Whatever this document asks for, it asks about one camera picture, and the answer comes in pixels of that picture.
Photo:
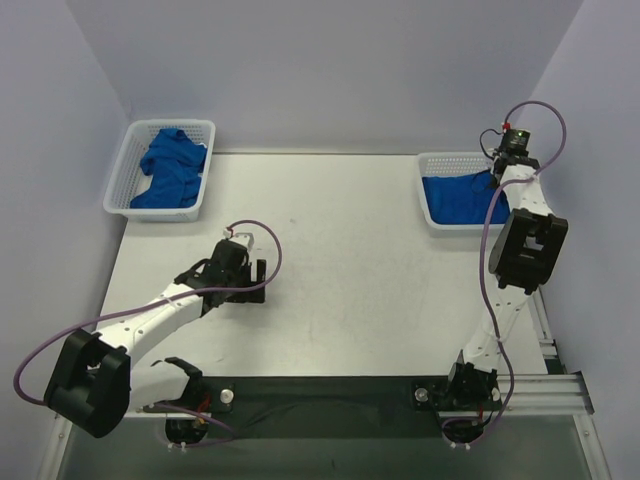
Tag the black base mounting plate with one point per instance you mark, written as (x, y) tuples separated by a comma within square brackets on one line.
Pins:
[(336, 408)]

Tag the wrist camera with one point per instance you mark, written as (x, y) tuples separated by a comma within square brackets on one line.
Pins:
[(244, 239), (514, 141)]

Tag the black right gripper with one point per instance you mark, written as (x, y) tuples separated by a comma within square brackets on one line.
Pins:
[(500, 163)]

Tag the crumpled blue towels in basket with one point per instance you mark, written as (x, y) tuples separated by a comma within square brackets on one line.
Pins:
[(175, 164)]

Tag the white perforated basket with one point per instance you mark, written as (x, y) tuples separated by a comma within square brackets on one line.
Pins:
[(448, 165), (127, 180)]

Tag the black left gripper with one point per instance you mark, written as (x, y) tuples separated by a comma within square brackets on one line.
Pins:
[(255, 282)]

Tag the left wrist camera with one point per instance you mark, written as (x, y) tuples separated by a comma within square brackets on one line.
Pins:
[(244, 239)]

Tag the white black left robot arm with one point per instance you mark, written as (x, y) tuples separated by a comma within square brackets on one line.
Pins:
[(95, 381)]

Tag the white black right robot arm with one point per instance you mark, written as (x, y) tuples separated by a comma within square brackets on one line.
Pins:
[(521, 260)]

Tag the white perforated right basket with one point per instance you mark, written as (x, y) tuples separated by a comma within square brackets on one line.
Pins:
[(448, 165)]

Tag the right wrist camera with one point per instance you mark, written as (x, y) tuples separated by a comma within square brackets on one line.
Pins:
[(514, 141)]

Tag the aluminium frame rail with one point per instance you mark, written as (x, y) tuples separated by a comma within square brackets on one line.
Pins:
[(529, 394)]

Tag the white perforated left basket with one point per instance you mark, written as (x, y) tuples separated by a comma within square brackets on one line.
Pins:
[(127, 180)]

